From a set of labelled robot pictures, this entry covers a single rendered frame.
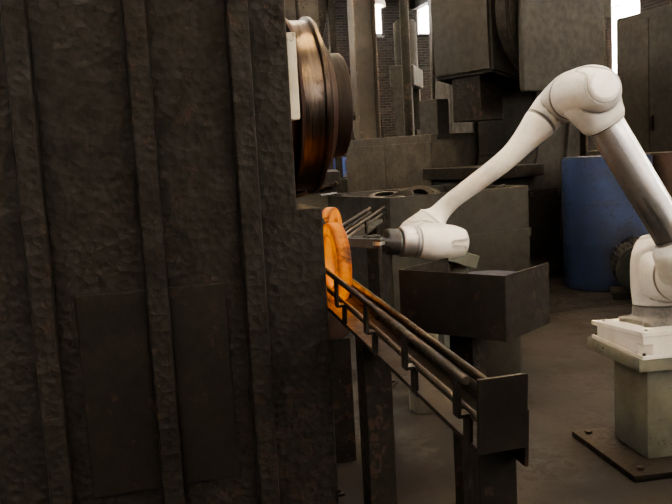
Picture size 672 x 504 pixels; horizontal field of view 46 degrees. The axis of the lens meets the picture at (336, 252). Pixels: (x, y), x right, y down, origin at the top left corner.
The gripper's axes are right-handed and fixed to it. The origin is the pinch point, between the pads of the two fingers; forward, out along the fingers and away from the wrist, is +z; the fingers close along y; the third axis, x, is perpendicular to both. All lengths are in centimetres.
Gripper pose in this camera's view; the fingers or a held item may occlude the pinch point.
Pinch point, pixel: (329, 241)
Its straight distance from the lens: 223.1
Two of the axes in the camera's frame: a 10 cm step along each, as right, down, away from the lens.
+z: -9.6, 0.0, -2.6
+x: 0.3, -9.9, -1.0
